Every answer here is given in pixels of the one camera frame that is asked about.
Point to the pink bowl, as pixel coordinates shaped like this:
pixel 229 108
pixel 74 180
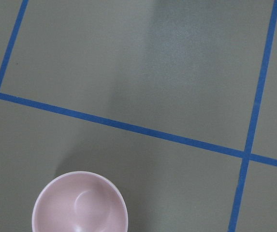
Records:
pixel 80 201

